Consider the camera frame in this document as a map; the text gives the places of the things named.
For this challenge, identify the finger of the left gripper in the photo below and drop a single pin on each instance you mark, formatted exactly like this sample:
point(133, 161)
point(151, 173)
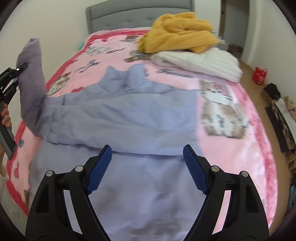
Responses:
point(21, 68)

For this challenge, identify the grey upholstered headboard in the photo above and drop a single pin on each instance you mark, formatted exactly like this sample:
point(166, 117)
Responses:
point(111, 15)

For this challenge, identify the red bag on floor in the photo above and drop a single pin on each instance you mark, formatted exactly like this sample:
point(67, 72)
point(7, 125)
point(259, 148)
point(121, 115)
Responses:
point(259, 76)

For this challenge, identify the person's left hand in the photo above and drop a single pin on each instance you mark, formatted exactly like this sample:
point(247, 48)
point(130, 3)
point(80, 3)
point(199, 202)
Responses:
point(6, 120)

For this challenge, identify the yellow fleece garment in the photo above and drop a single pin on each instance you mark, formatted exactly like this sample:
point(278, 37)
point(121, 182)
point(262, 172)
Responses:
point(182, 31)

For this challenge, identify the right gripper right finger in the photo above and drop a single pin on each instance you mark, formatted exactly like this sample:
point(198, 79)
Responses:
point(245, 218)

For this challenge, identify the lavender puffer jacket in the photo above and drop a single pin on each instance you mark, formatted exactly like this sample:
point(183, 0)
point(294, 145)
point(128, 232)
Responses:
point(147, 192)

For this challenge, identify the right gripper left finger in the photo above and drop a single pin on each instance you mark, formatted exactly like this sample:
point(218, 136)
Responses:
point(62, 210)

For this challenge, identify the pink cat print blanket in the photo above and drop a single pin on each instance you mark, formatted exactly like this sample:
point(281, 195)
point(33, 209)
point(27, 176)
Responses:
point(230, 133)

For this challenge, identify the white quilted jacket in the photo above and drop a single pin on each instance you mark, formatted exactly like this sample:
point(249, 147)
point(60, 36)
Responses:
point(213, 62)

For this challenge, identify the dark clothes pile on floor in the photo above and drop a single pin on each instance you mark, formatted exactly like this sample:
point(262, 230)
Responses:
point(281, 112)

